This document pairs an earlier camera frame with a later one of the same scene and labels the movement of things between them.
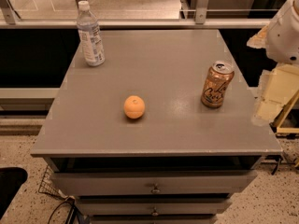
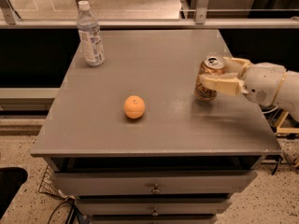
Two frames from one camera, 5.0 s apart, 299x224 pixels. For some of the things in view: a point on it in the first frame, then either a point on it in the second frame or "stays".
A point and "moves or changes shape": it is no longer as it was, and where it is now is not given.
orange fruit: x=134 y=106 stays
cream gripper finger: x=260 y=40 -> x=235 y=65
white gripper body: x=284 y=35 -> x=263 y=83
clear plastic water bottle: x=89 y=35 stays
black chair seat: x=11 y=179 stays
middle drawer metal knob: x=155 y=213 stays
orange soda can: x=219 y=78 moves or changes shape
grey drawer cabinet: x=161 y=133 stays
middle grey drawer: x=153 y=207 stays
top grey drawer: x=154 y=183 stays
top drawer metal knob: x=156 y=189 stays
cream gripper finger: x=279 y=85 -> x=233 y=86
